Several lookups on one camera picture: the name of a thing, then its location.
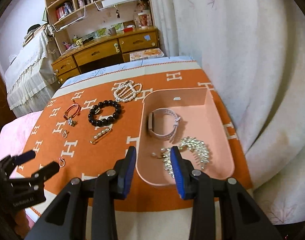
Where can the white floral curtain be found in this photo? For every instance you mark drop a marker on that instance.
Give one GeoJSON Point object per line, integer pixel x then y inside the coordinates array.
{"type": "Point", "coordinates": [253, 51]}

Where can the white lace covered furniture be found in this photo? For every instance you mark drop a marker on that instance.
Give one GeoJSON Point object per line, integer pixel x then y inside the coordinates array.
{"type": "Point", "coordinates": [30, 79]}

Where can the gold ring pink stone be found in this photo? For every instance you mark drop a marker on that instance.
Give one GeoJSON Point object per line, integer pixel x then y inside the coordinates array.
{"type": "Point", "coordinates": [61, 162]}

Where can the wooden desk with drawers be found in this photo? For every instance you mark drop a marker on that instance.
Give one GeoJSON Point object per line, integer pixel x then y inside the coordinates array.
{"type": "Point", "coordinates": [104, 51]}

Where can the blue flower brooch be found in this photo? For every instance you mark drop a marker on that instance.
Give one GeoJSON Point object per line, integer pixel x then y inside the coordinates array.
{"type": "Point", "coordinates": [71, 122]}

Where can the red white paper cup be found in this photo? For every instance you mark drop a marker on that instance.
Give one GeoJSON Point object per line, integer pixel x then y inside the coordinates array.
{"type": "Point", "coordinates": [143, 17]}

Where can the gold ring red stone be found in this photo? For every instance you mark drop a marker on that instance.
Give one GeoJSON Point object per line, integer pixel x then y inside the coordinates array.
{"type": "Point", "coordinates": [65, 134]}

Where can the wooden bookshelf hutch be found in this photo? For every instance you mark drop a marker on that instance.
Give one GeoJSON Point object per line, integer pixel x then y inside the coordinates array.
{"type": "Point", "coordinates": [72, 19]}

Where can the gold pearl hair pin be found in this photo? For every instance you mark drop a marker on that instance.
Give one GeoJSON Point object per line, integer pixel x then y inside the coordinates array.
{"type": "Point", "coordinates": [96, 138]}

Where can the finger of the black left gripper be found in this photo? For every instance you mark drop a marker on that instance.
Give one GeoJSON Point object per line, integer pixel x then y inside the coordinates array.
{"type": "Point", "coordinates": [46, 172]}
{"type": "Point", "coordinates": [18, 160]}

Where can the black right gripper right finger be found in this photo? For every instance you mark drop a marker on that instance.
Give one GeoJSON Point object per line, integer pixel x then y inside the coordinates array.
{"type": "Point", "coordinates": [221, 208]}

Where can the pink smart watch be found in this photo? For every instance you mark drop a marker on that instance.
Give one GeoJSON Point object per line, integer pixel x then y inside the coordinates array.
{"type": "Point", "coordinates": [163, 124]}

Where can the pink jewelry tray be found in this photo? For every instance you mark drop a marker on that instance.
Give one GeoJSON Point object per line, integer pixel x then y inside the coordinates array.
{"type": "Point", "coordinates": [199, 118]}

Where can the pearl drop earrings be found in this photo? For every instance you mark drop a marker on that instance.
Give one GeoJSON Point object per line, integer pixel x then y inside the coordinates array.
{"type": "Point", "coordinates": [160, 154]}

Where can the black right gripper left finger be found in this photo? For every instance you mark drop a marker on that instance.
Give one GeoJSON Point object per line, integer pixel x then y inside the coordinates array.
{"type": "Point", "coordinates": [65, 217]}

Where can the printed cardboard box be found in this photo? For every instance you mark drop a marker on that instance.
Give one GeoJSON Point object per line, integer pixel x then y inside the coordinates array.
{"type": "Point", "coordinates": [151, 53]}

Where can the light blue bed sheet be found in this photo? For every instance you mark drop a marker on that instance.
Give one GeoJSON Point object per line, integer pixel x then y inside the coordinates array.
{"type": "Point", "coordinates": [124, 66]}

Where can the orange H-pattern blanket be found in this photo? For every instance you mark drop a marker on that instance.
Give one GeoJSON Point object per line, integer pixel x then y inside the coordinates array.
{"type": "Point", "coordinates": [87, 161]}

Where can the pink blanket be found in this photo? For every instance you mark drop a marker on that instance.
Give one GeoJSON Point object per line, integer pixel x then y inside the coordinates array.
{"type": "Point", "coordinates": [14, 135]}

